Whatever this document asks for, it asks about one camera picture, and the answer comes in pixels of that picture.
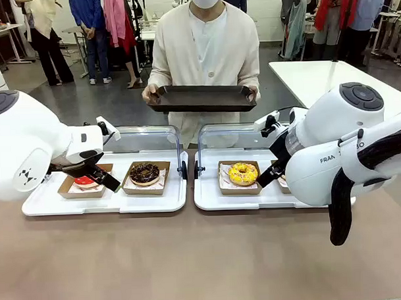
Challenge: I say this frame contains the person's left hand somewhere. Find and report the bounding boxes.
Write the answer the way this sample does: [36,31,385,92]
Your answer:
[246,84,262,103]

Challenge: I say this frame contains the yellow glazed sprinkled donut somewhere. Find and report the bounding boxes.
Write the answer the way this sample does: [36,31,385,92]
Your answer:
[227,161,259,187]

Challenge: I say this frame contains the bystander cream top black trousers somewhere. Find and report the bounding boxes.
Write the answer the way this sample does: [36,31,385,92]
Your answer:
[22,0,76,88]

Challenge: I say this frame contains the plain chocolate glazed donut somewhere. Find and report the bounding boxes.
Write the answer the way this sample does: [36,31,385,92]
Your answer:
[128,161,161,188]

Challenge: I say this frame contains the brown cardboard donut box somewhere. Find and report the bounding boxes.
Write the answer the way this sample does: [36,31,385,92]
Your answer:
[217,159,264,197]
[120,160,173,197]
[270,159,292,195]
[56,163,115,200]

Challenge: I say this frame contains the person's right hand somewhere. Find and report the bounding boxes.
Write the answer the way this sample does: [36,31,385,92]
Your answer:
[141,82,162,106]

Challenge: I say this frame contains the large white table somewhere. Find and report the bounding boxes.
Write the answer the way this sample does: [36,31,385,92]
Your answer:
[268,57,401,111]

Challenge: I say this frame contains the dark brown serving tray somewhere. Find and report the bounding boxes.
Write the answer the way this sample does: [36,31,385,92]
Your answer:
[146,82,258,117]

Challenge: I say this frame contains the mannequin red vest grey shorts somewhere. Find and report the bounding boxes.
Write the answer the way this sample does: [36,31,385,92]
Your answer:
[311,0,363,62]

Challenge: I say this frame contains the person's right forearm cream sleeve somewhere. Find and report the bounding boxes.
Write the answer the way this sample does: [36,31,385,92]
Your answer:
[147,57,173,91]

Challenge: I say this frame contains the mannequin light blue shirt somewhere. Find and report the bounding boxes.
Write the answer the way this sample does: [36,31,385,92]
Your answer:
[333,0,392,70]

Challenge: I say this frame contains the red glazed donut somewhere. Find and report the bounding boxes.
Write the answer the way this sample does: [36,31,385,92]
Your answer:
[73,174,99,191]

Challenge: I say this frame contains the white metal-frame desk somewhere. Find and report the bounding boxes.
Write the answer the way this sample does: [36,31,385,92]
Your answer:
[369,10,401,68]

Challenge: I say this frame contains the person torso cream cardigan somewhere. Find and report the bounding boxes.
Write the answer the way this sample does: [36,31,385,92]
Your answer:
[144,0,264,152]

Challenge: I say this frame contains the bystander blue top jeans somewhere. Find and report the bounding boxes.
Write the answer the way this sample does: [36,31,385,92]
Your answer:
[68,0,113,87]

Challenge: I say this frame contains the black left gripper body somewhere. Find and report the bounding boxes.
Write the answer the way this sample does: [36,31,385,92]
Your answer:
[48,149,106,178]

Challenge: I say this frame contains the person's left forearm cream sleeve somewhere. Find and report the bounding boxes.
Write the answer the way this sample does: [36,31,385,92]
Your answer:
[236,54,262,91]

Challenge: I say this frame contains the white plastic display tray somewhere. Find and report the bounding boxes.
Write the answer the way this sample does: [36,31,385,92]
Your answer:
[191,144,357,213]
[20,148,190,218]

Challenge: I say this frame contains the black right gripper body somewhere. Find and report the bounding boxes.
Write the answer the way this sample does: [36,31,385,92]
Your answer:
[268,130,293,170]

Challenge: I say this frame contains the white desk with clutter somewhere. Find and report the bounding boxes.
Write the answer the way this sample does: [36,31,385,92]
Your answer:
[0,16,33,66]

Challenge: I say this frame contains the bystander in red dress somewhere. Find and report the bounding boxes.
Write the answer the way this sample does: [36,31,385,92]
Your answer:
[118,3,144,90]

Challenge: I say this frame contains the black cable sleeve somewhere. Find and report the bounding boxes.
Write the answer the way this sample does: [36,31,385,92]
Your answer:
[326,126,401,247]

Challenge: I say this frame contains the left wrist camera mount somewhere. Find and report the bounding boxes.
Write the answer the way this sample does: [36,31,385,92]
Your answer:
[95,115,122,143]

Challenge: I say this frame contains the teal garment on stand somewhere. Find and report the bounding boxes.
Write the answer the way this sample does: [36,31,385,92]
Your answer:
[280,0,309,61]

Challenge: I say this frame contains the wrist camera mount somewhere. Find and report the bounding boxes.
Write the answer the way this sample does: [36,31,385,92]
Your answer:
[95,115,122,143]
[253,111,284,139]

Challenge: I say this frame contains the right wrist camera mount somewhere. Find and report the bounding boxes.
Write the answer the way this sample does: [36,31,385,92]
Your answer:
[253,111,284,139]

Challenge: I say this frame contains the clear hinged display lid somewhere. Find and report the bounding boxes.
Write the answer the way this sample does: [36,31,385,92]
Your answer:
[102,124,189,185]
[192,120,292,182]

